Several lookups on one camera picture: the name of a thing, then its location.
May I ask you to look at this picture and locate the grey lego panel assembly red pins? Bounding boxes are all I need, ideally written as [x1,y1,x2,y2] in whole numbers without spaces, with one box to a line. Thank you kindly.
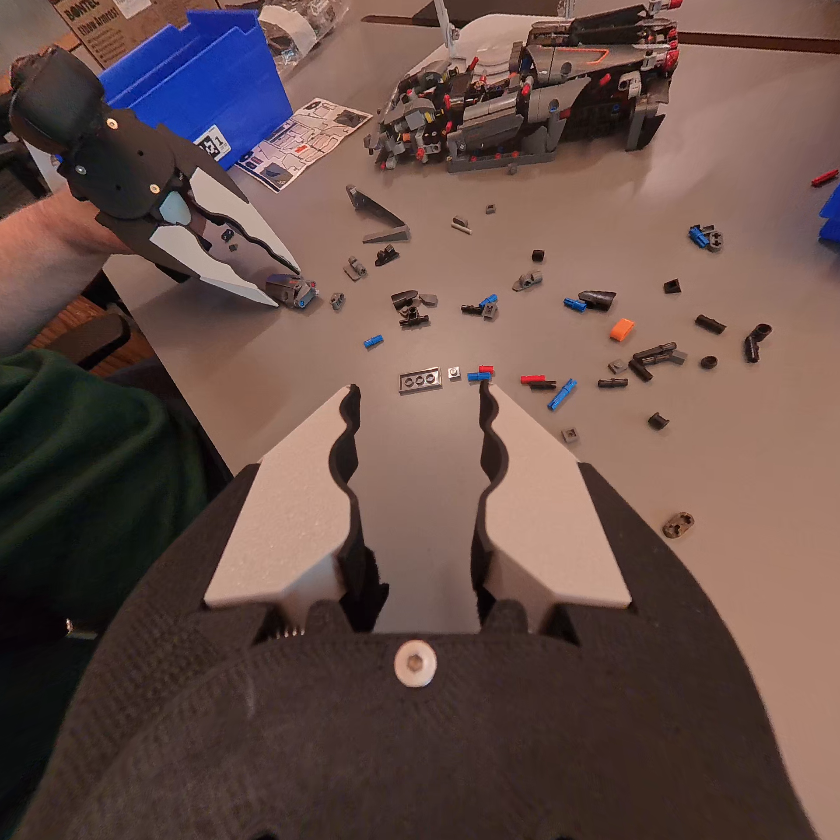
[266,274,320,309]

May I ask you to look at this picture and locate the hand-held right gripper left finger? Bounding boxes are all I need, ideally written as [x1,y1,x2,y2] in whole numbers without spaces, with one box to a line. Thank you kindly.
[202,385,366,631]

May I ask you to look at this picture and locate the white book stand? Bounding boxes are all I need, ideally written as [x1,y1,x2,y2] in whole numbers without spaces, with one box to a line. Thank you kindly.
[410,0,526,73]

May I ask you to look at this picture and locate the brown cardboard box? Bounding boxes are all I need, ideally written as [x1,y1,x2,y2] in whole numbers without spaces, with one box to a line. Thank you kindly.
[49,0,221,70]

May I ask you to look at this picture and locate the white lego sticker sheet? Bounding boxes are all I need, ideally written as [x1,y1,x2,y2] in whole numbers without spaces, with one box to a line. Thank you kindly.
[236,97,373,193]

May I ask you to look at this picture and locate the person's green shirt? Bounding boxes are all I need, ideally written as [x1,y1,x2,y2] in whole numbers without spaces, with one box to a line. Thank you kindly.
[0,350,211,821]

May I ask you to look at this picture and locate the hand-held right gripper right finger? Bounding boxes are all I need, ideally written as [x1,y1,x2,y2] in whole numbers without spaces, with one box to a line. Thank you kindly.
[470,379,634,634]

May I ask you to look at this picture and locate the long grey lego beam panel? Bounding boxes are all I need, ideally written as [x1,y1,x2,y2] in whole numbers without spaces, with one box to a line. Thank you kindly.
[346,185,408,227]

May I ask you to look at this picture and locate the clear plastic parts bag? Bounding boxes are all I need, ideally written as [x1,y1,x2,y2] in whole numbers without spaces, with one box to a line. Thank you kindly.
[256,0,342,63]

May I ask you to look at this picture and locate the black grey lego connector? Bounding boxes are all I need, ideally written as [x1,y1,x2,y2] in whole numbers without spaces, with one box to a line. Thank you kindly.
[607,341,689,383]

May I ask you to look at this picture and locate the grey black lego car model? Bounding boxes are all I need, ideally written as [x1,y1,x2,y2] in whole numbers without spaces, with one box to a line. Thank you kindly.
[364,0,683,175]

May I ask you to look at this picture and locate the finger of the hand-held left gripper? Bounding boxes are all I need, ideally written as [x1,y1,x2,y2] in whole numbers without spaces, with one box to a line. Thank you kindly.
[151,225,280,308]
[185,166,303,277]

